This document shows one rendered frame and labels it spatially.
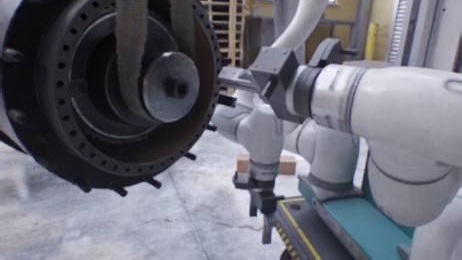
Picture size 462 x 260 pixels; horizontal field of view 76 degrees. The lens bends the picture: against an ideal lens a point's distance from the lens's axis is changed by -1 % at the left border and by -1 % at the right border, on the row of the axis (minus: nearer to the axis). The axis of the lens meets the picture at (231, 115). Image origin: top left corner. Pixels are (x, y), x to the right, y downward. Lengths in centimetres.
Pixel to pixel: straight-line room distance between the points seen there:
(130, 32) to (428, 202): 54
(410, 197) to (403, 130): 13
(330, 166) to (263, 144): 31
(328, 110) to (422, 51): 64
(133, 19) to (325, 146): 71
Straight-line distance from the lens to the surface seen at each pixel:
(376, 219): 106
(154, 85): 58
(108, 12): 69
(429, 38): 103
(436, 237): 73
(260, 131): 81
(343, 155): 104
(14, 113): 59
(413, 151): 39
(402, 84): 38
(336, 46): 48
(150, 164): 70
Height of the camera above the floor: 98
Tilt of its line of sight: 17 degrees down
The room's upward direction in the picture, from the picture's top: 2 degrees clockwise
